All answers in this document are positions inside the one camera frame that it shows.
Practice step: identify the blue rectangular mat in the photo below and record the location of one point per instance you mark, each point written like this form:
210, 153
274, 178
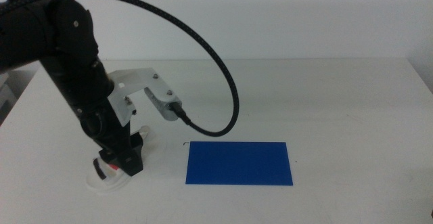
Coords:
238, 163

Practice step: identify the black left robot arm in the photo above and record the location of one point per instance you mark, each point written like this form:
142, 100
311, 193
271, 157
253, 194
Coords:
37, 31

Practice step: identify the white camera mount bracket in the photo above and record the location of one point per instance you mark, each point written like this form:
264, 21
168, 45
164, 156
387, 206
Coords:
135, 78

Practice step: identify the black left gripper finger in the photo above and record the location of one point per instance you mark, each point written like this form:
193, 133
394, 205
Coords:
130, 161
105, 156

